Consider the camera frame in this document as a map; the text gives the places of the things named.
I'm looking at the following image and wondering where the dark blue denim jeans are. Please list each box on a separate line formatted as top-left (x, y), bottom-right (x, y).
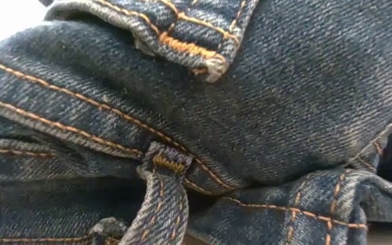
top-left (0, 0), bottom-right (392, 245)

